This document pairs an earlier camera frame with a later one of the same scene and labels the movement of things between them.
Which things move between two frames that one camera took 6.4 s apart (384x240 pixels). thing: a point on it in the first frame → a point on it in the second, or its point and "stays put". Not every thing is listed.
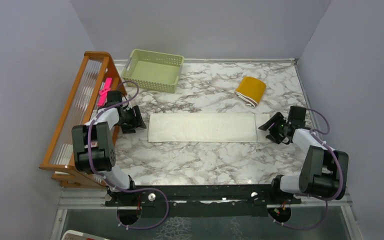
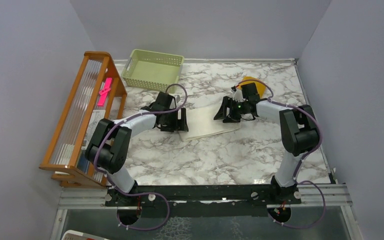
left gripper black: x=137 y=121 → x=178 y=124
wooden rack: x=98 y=75 stays put
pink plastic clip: x=103 y=96 stays put
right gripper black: x=277 y=118 → x=228 y=102
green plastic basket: x=153 y=71 stays put
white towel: x=209 y=128 → x=201 y=113
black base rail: x=238 y=201 stays put
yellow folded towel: x=251 y=90 stays put
